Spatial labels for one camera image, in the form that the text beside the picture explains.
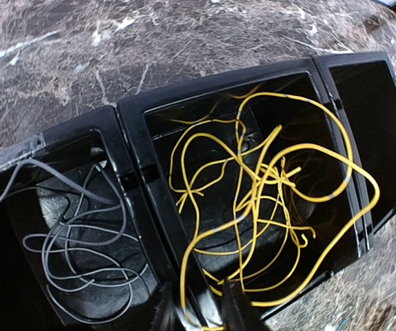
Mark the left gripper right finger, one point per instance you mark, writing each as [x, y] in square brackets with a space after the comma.
[237, 312]

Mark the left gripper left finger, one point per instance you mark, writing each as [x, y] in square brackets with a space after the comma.
[162, 315]

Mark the black three-compartment bin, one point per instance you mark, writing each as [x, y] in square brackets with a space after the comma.
[275, 177]

